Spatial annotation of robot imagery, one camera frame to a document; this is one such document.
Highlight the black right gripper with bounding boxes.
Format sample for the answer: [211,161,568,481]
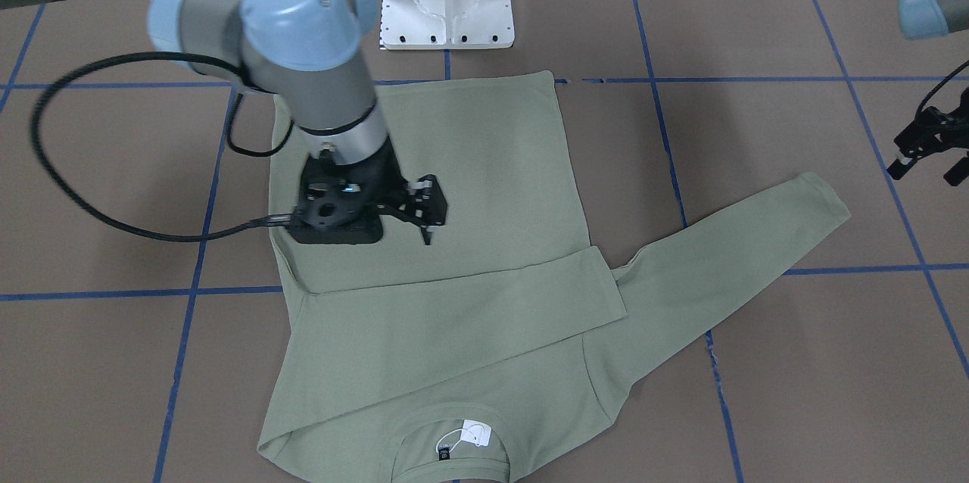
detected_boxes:
[295,138,449,246]

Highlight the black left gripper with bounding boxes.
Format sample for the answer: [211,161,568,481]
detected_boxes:
[886,82,968,180]

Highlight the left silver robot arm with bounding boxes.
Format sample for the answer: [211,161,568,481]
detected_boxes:
[886,0,968,180]

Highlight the olive green long-sleeve shirt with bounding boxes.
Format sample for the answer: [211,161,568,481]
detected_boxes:
[257,71,850,482]

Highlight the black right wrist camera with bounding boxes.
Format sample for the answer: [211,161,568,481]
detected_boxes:
[285,214,384,245]

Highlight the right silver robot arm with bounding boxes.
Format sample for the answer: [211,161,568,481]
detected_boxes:
[2,0,449,245]

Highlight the white clothing tag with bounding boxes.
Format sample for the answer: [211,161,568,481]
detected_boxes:
[458,419,494,447]

